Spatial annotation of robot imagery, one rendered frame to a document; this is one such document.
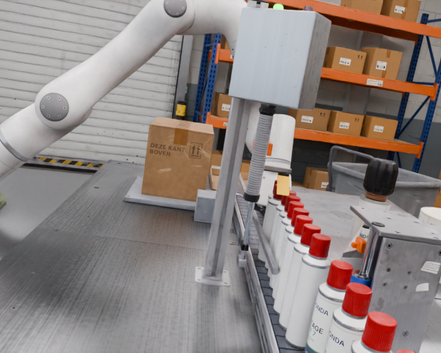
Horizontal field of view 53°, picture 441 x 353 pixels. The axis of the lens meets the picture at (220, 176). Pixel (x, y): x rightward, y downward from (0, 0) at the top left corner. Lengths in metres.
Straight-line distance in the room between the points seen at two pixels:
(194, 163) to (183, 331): 0.87
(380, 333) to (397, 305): 0.20
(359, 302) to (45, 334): 0.56
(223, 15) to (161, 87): 4.16
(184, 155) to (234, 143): 0.63
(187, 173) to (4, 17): 4.06
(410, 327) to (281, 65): 0.54
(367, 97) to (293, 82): 5.38
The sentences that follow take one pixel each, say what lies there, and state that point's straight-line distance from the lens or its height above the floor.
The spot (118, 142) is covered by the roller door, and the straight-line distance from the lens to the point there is 5.41.
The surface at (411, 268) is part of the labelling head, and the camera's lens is 0.73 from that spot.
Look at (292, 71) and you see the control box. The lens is 0.93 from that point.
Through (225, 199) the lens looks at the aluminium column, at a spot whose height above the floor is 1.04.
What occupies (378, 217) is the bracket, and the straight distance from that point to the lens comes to 0.77.
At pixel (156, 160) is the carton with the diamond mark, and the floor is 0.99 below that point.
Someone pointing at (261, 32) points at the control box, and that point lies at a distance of 0.97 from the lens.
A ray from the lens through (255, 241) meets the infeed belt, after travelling 1.31.
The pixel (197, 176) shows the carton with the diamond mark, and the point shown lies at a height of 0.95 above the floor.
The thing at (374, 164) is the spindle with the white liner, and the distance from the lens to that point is 1.26.
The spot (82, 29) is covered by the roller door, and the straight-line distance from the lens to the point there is 5.35.
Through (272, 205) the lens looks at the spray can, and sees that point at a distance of 1.12.
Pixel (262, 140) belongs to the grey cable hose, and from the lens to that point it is 0.93.
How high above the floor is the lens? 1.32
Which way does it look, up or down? 12 degrees down
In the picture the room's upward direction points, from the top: 9 degrees clockwise
